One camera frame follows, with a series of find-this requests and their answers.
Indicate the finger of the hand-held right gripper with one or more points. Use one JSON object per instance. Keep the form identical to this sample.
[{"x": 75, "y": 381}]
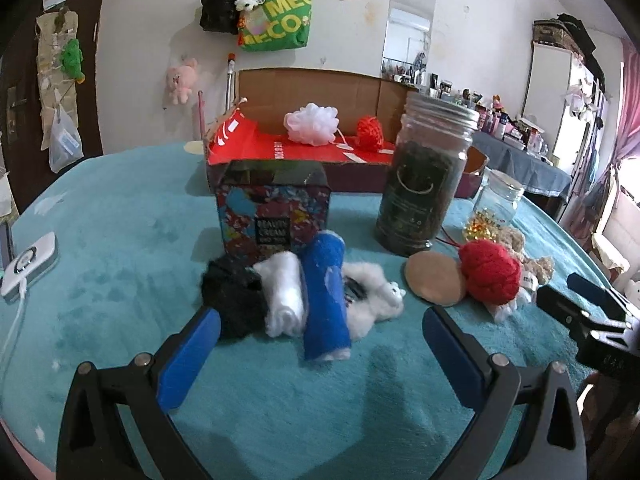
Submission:
[
  {"x": 587, "y": 285},
  {"x": 560, "y": 305}
]

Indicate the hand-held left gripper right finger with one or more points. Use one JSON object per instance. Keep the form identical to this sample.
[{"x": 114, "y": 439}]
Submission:
[{"x": 450, "y": 355}]

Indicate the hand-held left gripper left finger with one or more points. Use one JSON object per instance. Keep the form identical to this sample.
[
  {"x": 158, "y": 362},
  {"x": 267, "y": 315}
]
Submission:
[{"x": 187, "y": 360}]

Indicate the beige teddy plush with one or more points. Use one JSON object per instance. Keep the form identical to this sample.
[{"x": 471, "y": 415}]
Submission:
[{"x": 540, "y": 266}]

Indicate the black fluffy cloth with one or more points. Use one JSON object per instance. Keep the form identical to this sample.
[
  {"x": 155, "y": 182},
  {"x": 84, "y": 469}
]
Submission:
[{"x": 230, "y": 295}]

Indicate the large red knitted ball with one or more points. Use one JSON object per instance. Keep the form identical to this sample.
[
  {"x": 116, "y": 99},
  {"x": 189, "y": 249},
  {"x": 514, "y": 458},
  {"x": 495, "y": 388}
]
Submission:
[{"x": 487, "y": 270}]

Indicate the white towel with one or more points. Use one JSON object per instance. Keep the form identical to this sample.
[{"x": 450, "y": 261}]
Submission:
[{"x": 282, "y": 300}]

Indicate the blue towel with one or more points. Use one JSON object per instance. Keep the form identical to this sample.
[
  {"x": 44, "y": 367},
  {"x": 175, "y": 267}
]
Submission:
[{"x": 322, "y": 310}]

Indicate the cardboard box red lining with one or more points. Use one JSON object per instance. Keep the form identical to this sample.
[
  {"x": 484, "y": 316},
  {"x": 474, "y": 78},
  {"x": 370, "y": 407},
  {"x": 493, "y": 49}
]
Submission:
[{"x": 310, "y": 90}]

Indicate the round brown cork pad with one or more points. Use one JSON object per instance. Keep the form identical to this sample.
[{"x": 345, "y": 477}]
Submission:
[{"x": 432, "y": 277}]

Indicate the white fluffy bunny plush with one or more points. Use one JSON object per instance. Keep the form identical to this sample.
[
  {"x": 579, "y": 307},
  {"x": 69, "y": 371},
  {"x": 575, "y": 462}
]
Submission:
[{"x": 370, "y": 310}]

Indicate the small jar golden capsules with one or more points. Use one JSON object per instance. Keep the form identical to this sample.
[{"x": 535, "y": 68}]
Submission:
[{"x": 492, "y": 200}]

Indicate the table with grey-blue cloth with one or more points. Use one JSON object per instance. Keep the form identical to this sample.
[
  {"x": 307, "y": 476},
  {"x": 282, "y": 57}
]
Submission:
[{"x": 530, "y": 170}]

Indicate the large tea leaf jar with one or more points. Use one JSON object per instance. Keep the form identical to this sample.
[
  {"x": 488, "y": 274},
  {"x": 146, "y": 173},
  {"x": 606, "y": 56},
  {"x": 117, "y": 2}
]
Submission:
[{"x": 415, "y": 195}]

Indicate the colourful patterned tin box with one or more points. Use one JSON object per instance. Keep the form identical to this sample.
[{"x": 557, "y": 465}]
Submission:
[{"x": 270, "y": 210}]

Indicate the pink curtain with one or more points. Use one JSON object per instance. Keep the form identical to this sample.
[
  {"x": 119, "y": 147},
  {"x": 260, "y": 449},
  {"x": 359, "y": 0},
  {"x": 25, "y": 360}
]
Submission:
[{"x": 627, "y": 110}]

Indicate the white round-dial device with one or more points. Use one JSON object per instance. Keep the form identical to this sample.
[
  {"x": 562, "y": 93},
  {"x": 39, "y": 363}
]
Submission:
[{"x": 30, "y": 262}]

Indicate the row of cosmetic bottles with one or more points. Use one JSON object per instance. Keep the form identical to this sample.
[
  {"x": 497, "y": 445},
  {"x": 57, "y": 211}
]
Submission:
[{"x": 492, "y": 117}]

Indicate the white wardrobe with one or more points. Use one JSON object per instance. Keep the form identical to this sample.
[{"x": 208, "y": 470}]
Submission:
[{"x": 550, "y": 90}]

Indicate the small red yarn ball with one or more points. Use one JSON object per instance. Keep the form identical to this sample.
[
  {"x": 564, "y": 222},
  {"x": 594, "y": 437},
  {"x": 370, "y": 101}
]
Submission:
[{"x": 370, "y": 132}]

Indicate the clear plastic bag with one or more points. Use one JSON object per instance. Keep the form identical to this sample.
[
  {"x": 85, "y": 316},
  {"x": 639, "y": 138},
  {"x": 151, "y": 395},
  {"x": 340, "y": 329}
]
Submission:
[{"x": 64, "y": 142}]

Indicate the dark suitcase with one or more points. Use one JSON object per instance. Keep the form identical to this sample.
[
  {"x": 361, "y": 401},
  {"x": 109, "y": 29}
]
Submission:
[{"x": 555, "y": 35}]

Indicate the white mesh bath pouf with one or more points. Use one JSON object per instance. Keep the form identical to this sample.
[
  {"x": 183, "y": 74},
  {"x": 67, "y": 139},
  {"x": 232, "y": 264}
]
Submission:
[{"x": 312, "y": 122}]

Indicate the pink bunny plush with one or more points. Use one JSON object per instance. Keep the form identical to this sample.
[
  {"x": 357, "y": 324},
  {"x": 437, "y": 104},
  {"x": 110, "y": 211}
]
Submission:
[{"x": 180, "y": 82}]

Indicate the metal pole red cap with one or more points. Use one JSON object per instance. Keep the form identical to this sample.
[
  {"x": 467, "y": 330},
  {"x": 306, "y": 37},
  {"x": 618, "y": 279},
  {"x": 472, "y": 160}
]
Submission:
[{"x": 230, "y": 80}]

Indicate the green plush toy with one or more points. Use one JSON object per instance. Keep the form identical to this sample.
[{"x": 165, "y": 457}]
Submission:
[{"x": 72, "y": 57}]

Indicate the beige hanging organizer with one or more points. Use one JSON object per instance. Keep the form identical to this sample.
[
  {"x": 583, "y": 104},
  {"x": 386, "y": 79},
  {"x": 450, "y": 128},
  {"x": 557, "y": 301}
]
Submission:
[{"x": 50, "y": 60}]

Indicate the brown wooden door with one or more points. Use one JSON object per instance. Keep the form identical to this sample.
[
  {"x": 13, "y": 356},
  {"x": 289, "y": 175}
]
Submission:
[{"x": 20, "y": 50}]

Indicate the green tote bag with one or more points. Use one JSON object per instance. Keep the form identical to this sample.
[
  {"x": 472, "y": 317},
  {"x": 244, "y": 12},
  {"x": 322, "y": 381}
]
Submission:
[{"x": 277, "y": 17}]

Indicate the wall mirror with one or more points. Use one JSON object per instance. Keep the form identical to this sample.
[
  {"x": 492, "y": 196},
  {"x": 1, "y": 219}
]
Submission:
[{"x": 407, "y": 25}]

